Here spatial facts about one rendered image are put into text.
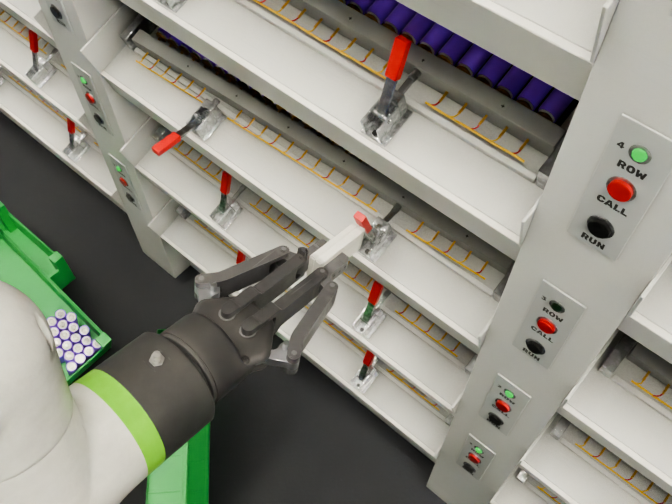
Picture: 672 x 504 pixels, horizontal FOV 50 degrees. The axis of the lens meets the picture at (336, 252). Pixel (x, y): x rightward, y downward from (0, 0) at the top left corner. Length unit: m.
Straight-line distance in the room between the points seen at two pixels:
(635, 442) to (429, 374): 0.29
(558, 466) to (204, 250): 0.68
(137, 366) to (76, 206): 1.04
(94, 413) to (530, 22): 0.39
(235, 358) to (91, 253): 0.94
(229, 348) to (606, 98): 0.34
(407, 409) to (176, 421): 0.61
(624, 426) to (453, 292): 0.21
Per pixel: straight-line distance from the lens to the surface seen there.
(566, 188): 0.53
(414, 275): 0.79
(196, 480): 1.28
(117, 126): 1.11
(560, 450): 0.94
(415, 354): 0.96
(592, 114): 0.48
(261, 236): 1.05
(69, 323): 1.36
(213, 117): 0.91
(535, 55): 0.48
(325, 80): 0.69
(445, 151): 0.63
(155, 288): 1.44
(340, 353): 1.16
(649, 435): 0.77
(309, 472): 1.27
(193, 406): 0.59
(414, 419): 1.13
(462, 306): 0.78
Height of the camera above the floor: 1.22
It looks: 58 degrees down
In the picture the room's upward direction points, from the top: straight up
